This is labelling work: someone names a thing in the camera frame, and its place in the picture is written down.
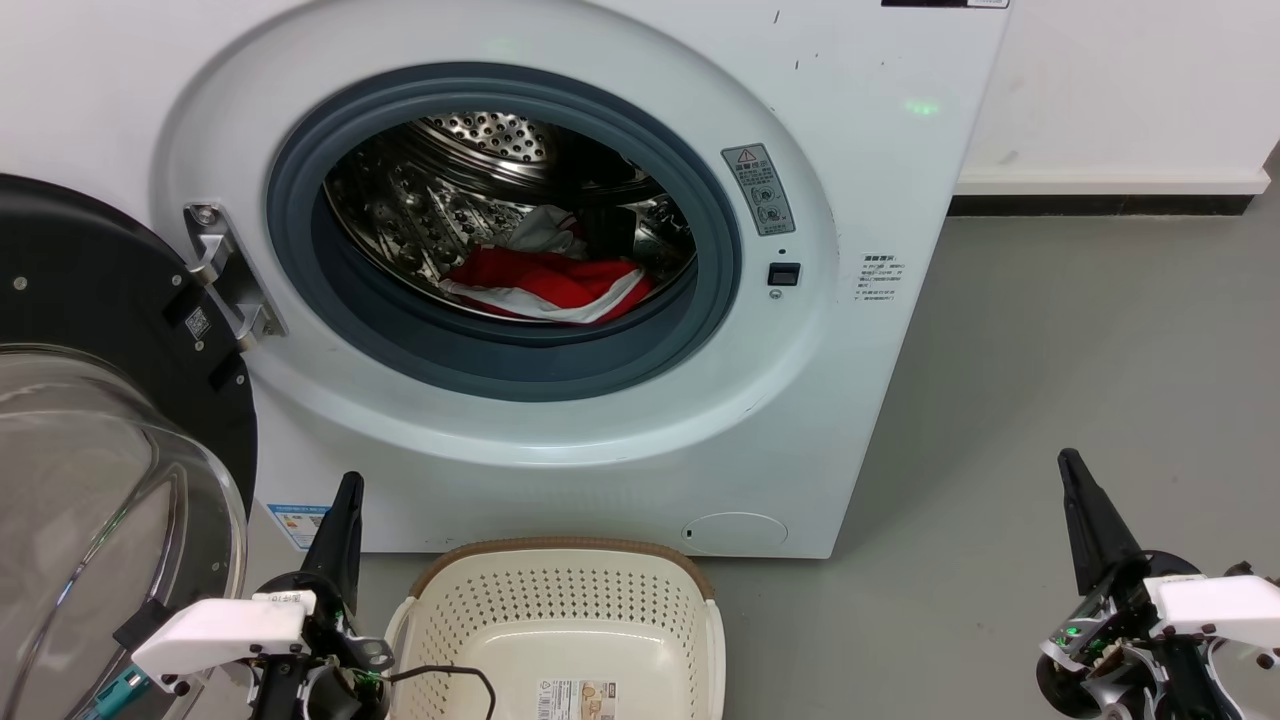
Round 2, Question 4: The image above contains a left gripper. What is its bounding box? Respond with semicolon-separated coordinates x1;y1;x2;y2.
250;472;397;720

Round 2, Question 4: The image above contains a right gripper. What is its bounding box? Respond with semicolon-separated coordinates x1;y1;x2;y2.
1035;448;1236;720

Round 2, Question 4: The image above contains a cream laundry basket brown rim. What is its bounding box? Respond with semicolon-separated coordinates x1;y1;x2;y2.
383;538;727;720

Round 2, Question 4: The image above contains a printed paper label sticker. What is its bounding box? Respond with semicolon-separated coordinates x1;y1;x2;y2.
535;680;618;720

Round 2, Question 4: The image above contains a stainless steel washing machine drum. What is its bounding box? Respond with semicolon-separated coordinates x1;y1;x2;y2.
323;110;698;326

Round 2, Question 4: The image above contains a washing machine door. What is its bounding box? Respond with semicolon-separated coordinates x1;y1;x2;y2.
0;173;259;720

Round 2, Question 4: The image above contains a blue and white energy label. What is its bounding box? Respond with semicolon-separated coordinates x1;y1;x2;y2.
266;503;331;551

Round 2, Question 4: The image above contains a grey rubber door gasket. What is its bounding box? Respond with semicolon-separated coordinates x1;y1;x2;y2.
265;62;743;403

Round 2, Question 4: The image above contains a white front-load washing machine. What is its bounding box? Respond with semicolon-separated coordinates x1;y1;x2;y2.
0;0;1011;559

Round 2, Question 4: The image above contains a metal door hinge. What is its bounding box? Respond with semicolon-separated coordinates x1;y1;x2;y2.
183;202;289;353

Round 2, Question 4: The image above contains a black skirting strip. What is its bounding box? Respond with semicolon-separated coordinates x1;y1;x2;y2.
948;195;1256;217

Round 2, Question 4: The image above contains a white text sticker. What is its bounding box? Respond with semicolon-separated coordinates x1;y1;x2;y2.
855;252;906;304

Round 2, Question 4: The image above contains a red and white garment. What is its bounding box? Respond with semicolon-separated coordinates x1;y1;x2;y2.
438;245;656;326

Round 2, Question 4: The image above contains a white baseboard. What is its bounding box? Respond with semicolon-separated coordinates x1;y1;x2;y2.
953;165;1271;196

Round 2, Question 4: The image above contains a round white filter cover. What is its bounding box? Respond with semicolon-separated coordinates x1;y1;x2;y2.
682;512;789;554

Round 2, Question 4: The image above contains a grey warning sticker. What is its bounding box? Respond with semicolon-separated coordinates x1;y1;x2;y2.
721;143;797;238

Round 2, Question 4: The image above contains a thin black cable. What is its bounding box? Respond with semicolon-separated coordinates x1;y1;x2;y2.
385;665;498;720

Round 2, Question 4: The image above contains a teal cable connector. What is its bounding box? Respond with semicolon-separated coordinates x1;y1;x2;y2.
92;668;153;720

